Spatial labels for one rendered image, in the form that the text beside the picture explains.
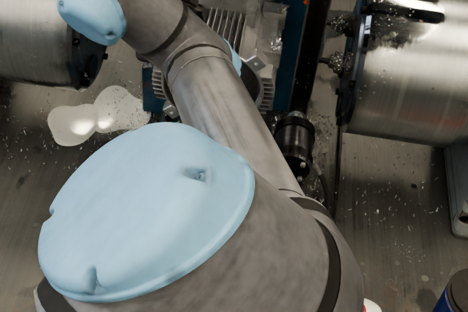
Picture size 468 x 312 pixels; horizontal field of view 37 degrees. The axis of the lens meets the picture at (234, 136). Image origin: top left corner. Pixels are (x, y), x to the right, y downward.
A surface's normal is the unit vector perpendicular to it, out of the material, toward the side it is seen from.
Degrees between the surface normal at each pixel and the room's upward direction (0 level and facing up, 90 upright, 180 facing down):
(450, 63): 47
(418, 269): 0
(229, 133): 20
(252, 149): 10
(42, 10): 54
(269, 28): 0
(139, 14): 74
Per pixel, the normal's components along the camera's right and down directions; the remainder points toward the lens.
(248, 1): -0.13, 0.70
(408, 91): -0.10, 0.41
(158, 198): -0.54, -0.61
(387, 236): 0.08, -0.69
